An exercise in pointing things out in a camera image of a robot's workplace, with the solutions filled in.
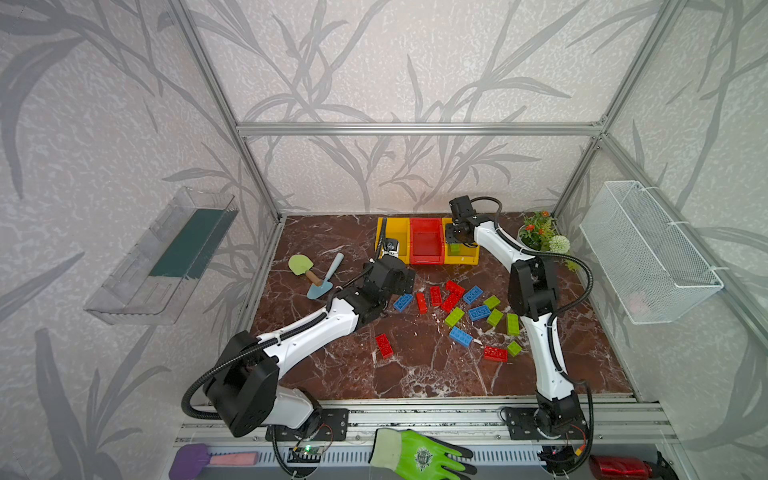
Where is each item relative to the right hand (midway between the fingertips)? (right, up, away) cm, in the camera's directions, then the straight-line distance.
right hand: (453, 231), depth 107 cm
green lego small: (+10, -27, -16) cm, 33 cm away
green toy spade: (-55, -12, -2) cm, 56 cm away
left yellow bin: (-21, +1, +6) cm, 22 cm away
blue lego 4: (+6, -26, -14) cm, 30 cm away
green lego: (-2, -27, -16) cm, 32 cm away
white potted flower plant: (+26, -1, -11) cm, 28 cm away
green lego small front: (+14, -35, -22) cm, 44 cm away
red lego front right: (+9, -36, -23) cm, 43 cm away
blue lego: (-18, -23, -13) cm, 32 cm away
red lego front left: (-23, -34, -21) cm, 47 cm away
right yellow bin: (+6, -8, +2) cm, 11 cm away
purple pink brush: (-68, -55, -38) cm, 95 cm away
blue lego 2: (-1, -32, -20) cm, 38 cm away
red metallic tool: (+27, -54, -41) cm, 73 cm away
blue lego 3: (+4, -21, -11) cm, 24 cm away
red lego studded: (-3, -23, -12) cm, 26 cm away
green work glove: (-15, -54, -39) cm, 68 cm away
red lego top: (-1, -19, -11) cm, 22 cm away
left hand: (-20, -11, -23) cm, 32 cm away
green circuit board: (-42, -55, -36) cm, 78 cm away
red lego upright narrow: (-12, -23, -13) cm, 29 cm away
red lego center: (-8, -21, -11) cm, 25 cm away
